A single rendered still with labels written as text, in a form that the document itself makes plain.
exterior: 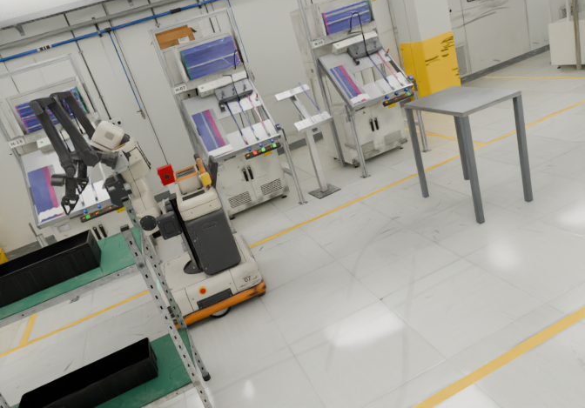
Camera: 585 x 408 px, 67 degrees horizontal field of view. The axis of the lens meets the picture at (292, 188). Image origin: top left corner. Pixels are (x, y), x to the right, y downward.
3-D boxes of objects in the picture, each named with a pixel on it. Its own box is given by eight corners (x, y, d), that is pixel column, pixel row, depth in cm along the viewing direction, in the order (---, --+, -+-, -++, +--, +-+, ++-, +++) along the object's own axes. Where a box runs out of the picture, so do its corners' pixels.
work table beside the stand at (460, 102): (480, 224, 304) (462, 112, 277) (422, 197, 369) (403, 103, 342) (533, 200, 313) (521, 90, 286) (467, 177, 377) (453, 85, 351)
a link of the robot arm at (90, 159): (50, 90, 231) (53, 89, 241) (25, 103, 230) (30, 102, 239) (101, 162, 248) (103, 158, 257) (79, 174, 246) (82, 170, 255)
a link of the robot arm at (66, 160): (37, 99, 231) (43, 98, 241) (26, 103, 229) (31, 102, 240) (77, 174, 245) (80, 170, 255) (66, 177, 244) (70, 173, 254)
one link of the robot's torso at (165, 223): (183, 225, 306) (170, 193, 298) (186, 240, 280) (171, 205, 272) (145, 240, 301) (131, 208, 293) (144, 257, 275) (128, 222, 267)
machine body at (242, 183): (291, 196, 457) (273, 140, 436) (227, 223, 440) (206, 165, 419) (272, 182, 516) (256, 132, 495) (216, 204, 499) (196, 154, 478)
